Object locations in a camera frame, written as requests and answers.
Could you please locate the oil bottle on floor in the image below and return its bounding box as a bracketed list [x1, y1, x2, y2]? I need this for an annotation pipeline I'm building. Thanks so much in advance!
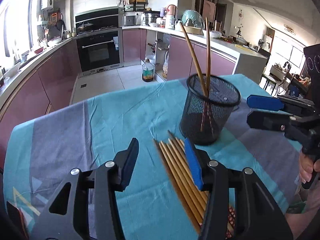
[142, 59, 154, 82]

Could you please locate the person right hand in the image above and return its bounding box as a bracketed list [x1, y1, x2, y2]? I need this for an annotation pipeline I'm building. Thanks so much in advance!
[298, 152, 313, 184]

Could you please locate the white bowl on counter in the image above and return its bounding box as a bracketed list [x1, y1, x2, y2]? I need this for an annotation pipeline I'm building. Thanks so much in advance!
[4, 62, 21, 78]

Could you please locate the pink kettle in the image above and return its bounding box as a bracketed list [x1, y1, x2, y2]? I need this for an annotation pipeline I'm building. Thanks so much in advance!
[165, 4, 177, 29]

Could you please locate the teal covered appliance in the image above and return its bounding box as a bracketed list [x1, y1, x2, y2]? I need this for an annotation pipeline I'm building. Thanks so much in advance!
[182, 10, 205, 29]

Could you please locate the black built-in oven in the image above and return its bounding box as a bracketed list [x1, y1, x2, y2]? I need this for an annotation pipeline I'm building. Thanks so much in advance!
[76, 29, 123, 75]

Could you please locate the blue grey tablecloth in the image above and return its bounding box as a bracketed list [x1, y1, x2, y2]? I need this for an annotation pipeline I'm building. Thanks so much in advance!
[3, 74, 300, 239]

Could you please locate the black mesh pen holder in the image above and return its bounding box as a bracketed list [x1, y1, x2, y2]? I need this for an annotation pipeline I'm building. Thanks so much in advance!
[180, 74, 241, 146]

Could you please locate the black tracking camera right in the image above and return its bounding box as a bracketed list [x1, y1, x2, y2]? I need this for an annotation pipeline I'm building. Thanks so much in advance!
[304, 44, 320, 108]

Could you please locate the black wall rack shelf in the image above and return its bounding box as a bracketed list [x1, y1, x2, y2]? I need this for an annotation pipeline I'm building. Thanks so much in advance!
[118, 0, 148, 12]

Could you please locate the black range hood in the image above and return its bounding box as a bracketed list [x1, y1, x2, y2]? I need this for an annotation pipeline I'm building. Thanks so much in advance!
[75, 7, 119, 35]

